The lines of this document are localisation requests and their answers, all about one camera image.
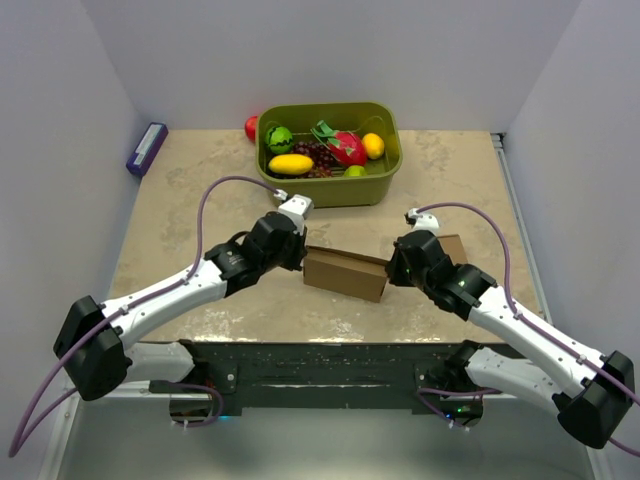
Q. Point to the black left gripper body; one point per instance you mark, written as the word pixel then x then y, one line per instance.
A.
pixel 292 256

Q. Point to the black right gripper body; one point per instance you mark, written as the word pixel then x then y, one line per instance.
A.
pixel 400 275

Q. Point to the brown cardboard box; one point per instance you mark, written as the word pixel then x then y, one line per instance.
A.
pixel 347 273

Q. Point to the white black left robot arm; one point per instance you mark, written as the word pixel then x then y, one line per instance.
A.
pixel 100 344

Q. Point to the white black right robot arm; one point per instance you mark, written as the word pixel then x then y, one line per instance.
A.
pixel 589 392

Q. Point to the small folded cardboard box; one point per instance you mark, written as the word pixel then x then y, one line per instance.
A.
pixel 452 245

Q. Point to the purple white rectangular box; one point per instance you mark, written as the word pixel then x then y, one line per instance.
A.
pixel 141 159

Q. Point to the green plastic basket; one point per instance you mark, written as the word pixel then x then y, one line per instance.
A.
pixel 336 190

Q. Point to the yellow toy mango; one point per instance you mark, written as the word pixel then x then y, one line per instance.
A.
pixel 291 164

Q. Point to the purple toy grapes bunch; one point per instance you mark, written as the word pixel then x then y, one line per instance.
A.
pixel 323 161

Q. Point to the green toy lime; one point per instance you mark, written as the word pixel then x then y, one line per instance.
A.
pixel 355 171

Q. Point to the small toy watermelon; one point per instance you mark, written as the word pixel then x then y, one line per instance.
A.
pixel 279 140

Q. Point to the pink toy dragon fruit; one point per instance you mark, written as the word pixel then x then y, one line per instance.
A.
pixel 345 146

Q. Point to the yellow toy lemon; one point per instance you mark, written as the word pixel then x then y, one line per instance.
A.
pixel 374 146

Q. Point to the red toy apple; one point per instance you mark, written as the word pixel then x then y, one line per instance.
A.
pixel 250 128

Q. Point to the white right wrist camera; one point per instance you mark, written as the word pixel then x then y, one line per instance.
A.
pixel 422 221

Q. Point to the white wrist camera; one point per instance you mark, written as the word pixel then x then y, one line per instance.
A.
pixel 422 221
pixel 297 208

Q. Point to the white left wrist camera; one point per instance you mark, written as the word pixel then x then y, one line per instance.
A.
pixel 297 208

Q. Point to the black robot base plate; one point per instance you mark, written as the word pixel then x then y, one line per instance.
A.
pixel 355 376

